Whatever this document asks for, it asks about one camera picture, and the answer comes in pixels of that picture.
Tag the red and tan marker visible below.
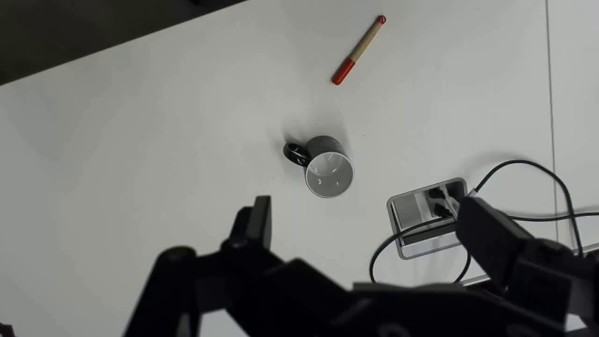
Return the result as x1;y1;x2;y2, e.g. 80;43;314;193
329;13;389;88

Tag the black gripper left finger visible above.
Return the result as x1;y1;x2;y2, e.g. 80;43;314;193
123;195;352;337

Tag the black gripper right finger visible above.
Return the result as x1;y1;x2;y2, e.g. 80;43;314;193
455;197;599;328

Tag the black mug with white print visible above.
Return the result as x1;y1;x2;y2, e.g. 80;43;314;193
282;133;355;201

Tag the black socket power cable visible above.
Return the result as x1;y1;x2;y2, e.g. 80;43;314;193
367;216;464;287

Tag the black looping socket cable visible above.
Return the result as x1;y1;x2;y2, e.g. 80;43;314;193
469;157;586;259

